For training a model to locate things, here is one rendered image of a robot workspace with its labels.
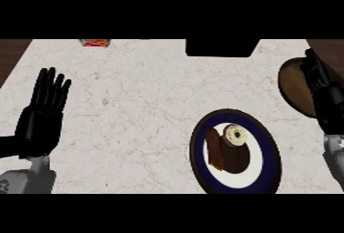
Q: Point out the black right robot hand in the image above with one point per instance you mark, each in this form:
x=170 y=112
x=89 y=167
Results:
x=330 y=91

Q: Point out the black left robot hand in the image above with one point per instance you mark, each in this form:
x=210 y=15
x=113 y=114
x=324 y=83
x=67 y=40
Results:
x=40 y=127

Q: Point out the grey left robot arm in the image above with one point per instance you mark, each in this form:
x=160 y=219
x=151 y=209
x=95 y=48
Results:
x=27 y=179

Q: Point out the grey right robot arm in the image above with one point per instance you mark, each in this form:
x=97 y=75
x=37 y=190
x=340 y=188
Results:
x=336 y=156

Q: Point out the dark brown pan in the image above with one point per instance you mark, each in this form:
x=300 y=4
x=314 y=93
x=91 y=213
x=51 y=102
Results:
x=296 y=85

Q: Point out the blue rimmed white plate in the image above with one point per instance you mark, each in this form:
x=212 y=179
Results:
x=237 y=151

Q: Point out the black appliance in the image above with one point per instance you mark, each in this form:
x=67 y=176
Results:
x=222 y=47

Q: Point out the red and yellow box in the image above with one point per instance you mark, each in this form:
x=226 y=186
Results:
x=95 y=42

